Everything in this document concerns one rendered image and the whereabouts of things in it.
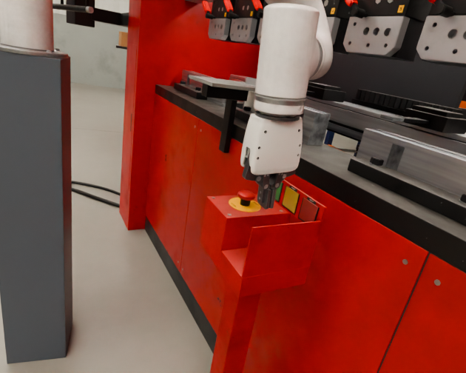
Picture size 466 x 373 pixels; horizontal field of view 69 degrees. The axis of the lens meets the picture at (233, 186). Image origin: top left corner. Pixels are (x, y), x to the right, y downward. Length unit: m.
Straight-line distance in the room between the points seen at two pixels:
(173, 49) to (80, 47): 6.41
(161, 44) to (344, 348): 1.58
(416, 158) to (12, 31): 0.97
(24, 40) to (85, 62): 7.25
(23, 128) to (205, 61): 1.20
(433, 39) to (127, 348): 1.34
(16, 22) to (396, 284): 1.02
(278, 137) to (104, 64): 7.76
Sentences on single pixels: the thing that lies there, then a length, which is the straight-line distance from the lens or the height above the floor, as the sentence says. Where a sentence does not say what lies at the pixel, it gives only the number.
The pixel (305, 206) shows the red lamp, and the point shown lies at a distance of 0.71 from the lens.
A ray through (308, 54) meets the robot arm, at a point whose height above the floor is 1.10.
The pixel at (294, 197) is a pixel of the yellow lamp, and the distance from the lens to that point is 0.73.
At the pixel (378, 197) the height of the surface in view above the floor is 0.87.
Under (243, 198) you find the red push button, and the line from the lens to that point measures 0.72.
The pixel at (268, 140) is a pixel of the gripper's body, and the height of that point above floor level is 0.96.
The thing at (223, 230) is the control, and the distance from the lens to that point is 0.69.
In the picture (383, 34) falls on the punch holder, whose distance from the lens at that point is 0.87.
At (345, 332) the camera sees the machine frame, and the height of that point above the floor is 0.57.
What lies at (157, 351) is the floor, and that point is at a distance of 1.45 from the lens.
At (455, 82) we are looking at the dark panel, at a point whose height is 1.12.
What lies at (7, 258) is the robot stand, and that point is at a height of 0.42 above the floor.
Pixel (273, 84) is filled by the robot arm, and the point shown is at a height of 1.05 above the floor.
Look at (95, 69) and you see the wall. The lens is 8.27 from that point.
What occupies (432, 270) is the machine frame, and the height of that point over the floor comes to 0.80.
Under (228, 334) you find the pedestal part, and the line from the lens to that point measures 0.86.
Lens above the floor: 1.08
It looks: 21 degrees down
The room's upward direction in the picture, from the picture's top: 10 degrees clockwise
